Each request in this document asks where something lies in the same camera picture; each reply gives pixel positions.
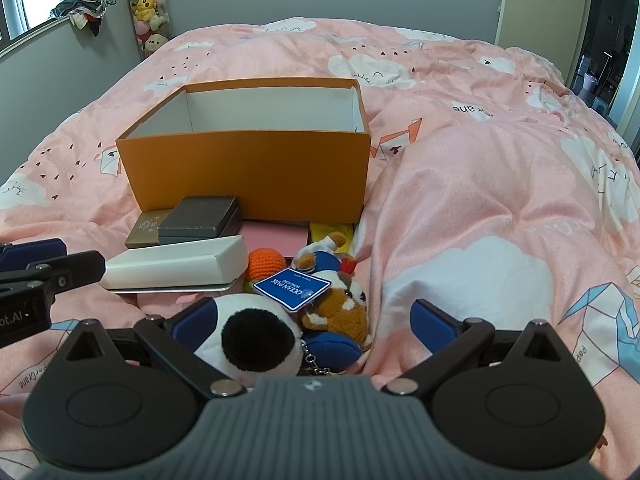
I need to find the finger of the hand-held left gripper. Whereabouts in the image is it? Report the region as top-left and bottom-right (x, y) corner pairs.
(0, 251), (107, 307)
(0, 239), (67, 275)

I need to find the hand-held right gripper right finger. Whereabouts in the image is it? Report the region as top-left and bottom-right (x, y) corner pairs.
(382, 299), (573, 396)

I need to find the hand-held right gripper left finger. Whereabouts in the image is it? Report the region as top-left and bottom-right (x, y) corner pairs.
(62, 297), (251, 401)

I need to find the grey printed booklet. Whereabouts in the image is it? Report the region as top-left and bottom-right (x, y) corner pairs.
(107, 280), (241, 295)

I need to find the white rectangular box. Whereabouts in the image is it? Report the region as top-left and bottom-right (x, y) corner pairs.
(102, 236), (249, 291)

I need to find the panda plush toy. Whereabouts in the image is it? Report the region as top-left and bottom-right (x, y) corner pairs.
(192, 292), (306, 391)

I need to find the brown sailor bear plush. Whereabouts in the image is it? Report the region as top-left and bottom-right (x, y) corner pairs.
(292, 234), (372, 376)

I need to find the orange crochet toy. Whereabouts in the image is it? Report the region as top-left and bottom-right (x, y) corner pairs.
(246, 248), (287, 281)

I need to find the dark grey box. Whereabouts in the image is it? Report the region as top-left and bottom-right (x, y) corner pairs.
(157, 195), (242, 246)

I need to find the blue paper tag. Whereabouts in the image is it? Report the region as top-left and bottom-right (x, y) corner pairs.
(252, 266), (332, 313)

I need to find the pink notebook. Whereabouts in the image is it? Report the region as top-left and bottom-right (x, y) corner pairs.
(237, 220), (311, 261)

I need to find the yellow plastic toy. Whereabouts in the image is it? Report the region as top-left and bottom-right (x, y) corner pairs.
(309, 222), (356, 253)

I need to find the orange cardboard box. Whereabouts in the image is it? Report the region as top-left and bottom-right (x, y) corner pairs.
(116, 77), (372, 223)

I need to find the brown box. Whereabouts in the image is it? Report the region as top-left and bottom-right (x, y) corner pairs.
(125, 210), (173, 250)

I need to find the pink printed blanket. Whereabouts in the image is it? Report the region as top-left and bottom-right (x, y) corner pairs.
(0, 16), (640, 461)

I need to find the pile of clothes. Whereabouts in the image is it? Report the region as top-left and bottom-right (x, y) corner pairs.
(50, 0), (117, 37)

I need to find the window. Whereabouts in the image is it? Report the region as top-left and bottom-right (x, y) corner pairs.
(0, 0), (83, 43)

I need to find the hanging column of plush toys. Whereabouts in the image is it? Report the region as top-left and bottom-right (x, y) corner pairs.
(120, 0), (173, 58)

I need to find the pale door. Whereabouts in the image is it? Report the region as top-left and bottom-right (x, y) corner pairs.
(495, 0), (593, 91)

